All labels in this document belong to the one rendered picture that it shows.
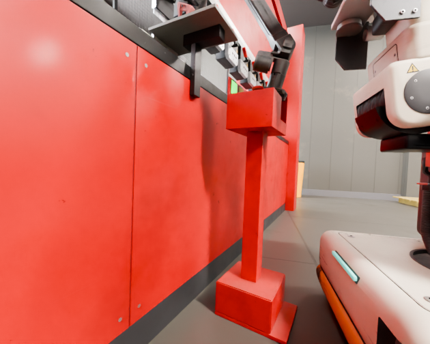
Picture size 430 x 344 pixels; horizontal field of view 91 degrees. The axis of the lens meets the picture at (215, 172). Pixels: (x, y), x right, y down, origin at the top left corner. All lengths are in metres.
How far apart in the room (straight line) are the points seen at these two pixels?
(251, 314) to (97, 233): 0.55
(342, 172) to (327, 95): 1.59
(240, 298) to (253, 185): 0.38
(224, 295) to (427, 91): 0.81
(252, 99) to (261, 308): 0.66
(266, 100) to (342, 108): 4.41
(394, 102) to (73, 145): 0.72
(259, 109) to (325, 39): 4.82
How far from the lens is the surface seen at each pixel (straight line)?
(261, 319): 0.83
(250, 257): 0.83
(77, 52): 0.54
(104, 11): 0.61
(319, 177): 4.83
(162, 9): 1.02
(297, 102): 2.92
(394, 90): 0.69
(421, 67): 0.73
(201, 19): 0.82
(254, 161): 0.76
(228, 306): 0.86
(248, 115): 0.72
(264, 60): 0.89
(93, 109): 0.52
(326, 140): 4.89
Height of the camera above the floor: 0.53
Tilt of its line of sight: 2 degrees down
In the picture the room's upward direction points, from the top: 2 degrees clockwise
